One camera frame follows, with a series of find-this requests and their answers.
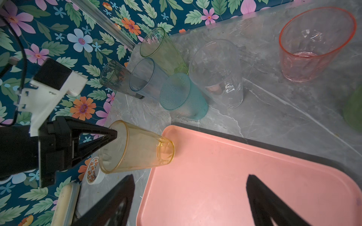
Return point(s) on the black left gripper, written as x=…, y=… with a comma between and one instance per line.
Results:
x=42, y=152

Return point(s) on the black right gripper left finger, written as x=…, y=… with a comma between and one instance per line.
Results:
x=113, y=209

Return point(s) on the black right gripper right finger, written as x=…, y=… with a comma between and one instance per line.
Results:
x=267, y=208

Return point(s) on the yellow plastic cup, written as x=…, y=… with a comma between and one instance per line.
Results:
x=134, y=149

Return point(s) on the pink plastic tray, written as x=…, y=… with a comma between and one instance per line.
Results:
x=206, y=185

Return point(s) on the dark grey plastic cup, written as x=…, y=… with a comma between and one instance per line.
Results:
x=117, y=77

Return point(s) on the blue transparent cup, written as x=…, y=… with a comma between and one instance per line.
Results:
x=147, y=79

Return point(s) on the light green tall cup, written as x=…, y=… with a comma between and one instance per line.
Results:
x=158, y=46

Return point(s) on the patterned tape roll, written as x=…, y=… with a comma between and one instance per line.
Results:
x=94, y=174

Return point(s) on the beige sponge block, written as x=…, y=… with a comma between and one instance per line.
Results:
x=65, y=209

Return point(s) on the teal frosted cup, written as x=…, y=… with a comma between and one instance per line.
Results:
x=181, y=96

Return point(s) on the green short cup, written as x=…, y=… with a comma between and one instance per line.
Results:
x=352, y=112

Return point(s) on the clear transparent cup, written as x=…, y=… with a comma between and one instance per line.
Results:
x=216, y=69

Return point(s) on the pink transparent cup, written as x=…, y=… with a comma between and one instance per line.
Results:
x=311, y=40

